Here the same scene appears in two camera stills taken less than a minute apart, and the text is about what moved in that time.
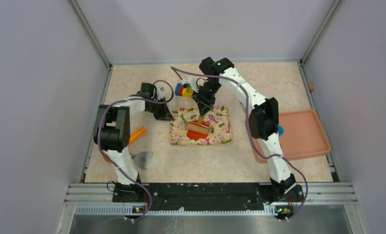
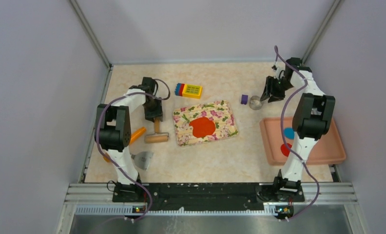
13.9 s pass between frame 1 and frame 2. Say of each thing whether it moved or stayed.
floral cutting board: moved
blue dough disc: moved
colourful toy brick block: stayed
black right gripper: moved
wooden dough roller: moved
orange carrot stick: stayed
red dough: moved
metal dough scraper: stayed
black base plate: stayed
